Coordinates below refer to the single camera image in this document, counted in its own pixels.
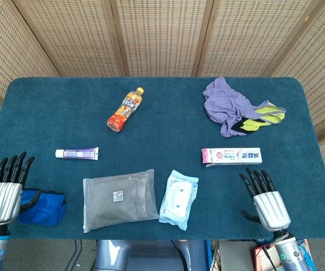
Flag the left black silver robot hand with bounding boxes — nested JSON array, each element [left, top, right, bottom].
[[0, 151, 42, 226]]

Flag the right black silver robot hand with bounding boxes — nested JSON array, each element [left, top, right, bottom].
[[239, 167, 292, 233]]

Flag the white and pink toothpaste box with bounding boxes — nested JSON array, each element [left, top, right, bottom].
[[201, 147, 263, 167]]

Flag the white and purple toothpaste tube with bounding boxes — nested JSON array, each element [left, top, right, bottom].
[[55, 147, 99, 161]]

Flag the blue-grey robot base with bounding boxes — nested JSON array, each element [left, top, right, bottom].
[[94, 239, 210, 271]]

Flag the gray metal plate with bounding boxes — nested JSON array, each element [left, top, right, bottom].
[[218, 241, 258, 271]]

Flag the blue fabric item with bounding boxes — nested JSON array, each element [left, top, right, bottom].
[[17, 188, 67, 226]]

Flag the red book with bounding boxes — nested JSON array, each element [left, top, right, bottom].
[[254, 244, 279, 271]]

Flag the yellow-green and black garment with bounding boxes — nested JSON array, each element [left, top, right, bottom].
[[231, 100, 287, 135]]

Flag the light blue wet wipes pack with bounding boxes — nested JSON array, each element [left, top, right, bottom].
[[158, 169, 200, 231]]

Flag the purple cloth garment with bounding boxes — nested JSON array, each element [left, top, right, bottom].
[[202, 76, 265, 138]]

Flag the frosted bag with grey garment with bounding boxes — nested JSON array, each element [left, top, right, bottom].
[[83, 168, 160, 234]]

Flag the teal carpet table cover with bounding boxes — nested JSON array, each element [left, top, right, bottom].
[[0, 76, 325, 241]]

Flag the orange drink bottle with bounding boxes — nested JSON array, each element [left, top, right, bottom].
[[107, 87, 145, 133]]

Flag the woven bamboo folding screen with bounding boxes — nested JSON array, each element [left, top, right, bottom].
[[0, 0, 325, 170]]

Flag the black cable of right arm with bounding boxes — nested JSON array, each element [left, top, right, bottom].
[[262, 244, 278, 271]]

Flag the thin black floor cables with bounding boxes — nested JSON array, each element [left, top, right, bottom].
[[66, 239, 84, 271]]

